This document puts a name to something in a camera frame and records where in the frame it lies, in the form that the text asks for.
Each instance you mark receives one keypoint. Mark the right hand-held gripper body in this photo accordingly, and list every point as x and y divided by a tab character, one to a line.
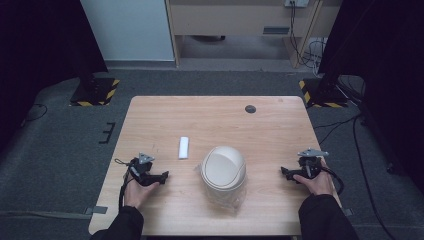
310	165

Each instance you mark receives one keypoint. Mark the white rectangular paper piece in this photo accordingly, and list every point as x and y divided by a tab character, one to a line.
183	147

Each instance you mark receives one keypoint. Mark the white swing-lid trash bin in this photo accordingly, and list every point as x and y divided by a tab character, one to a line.
223	166

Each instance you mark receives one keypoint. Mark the person's left hand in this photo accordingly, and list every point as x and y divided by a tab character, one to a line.
135	195

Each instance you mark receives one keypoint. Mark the black curtain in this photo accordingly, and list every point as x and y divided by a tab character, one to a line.
40	50
383	66

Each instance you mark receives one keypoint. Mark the white panel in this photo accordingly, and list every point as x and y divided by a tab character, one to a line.
126	30

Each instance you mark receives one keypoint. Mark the dark round table grommet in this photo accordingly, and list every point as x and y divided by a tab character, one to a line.
250	109

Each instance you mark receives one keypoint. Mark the grey power strip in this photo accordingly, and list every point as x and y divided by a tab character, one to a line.
296	2

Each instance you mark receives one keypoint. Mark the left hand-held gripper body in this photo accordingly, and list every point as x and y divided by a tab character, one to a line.
141	168

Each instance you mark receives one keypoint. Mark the grey floor tape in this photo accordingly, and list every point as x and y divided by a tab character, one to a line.
96	210
347	212

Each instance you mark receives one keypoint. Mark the black striped stand base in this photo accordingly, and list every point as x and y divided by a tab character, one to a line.
96	91
325	95

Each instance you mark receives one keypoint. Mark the person's right hand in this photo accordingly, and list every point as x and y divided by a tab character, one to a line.
320	185

